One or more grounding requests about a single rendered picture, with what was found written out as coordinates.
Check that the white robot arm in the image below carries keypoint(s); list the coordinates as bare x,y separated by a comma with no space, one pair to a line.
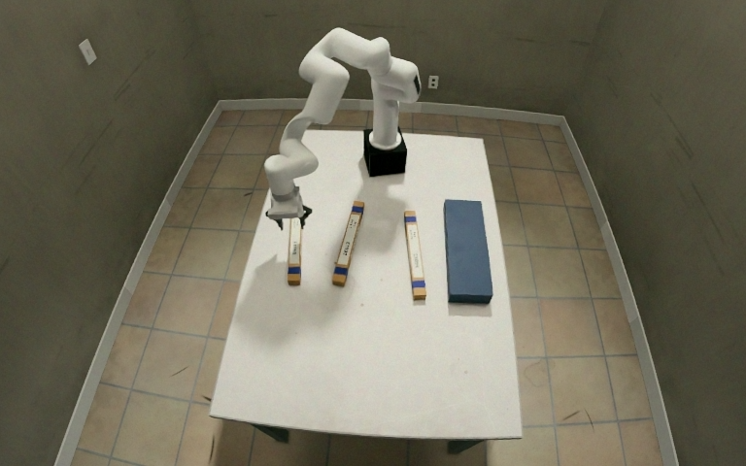
329,79

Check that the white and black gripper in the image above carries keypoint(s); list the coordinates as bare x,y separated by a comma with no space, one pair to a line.
297,201

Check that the tan welding electrode pack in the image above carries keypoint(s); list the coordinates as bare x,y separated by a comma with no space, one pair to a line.
346,252
295,252
415,255

